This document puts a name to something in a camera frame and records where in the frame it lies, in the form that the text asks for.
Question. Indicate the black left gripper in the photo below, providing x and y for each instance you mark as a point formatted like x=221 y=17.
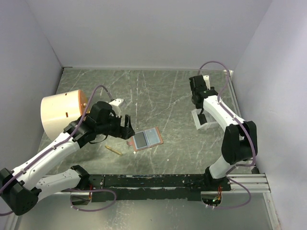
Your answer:
x=124 y=132

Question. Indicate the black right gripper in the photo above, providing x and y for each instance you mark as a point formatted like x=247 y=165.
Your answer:
x=197 y=107

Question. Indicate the black credit card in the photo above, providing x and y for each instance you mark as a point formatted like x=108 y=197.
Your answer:
x=140 y=140

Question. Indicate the brown leather card holder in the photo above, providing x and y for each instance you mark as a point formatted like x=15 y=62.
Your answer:
x=153 y=138

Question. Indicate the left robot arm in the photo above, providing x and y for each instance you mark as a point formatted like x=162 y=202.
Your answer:
x=27 y=184

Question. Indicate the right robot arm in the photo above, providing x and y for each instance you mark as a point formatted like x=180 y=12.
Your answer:
x=240 y=136

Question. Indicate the black VIP card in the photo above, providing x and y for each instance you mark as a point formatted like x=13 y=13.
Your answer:
x=202 y=119

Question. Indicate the white card storage box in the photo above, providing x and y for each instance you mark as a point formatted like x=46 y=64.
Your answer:
x=211 y=122

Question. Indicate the gold pencil stick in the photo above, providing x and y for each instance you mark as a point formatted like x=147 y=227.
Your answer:
x=113 y=150

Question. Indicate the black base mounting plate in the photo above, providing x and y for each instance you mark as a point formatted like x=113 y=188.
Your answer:
x=155 y=187

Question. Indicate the white cylinder toy with studs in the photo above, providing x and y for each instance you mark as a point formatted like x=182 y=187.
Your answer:
x=57 y=111

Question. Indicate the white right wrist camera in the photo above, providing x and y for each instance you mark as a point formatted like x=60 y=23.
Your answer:
x=206 y=79

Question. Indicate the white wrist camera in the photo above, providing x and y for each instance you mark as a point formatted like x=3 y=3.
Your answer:
x=206 y=79
x=116 y=106

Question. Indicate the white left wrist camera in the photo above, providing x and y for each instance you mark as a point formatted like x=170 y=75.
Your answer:
x=116 y=106

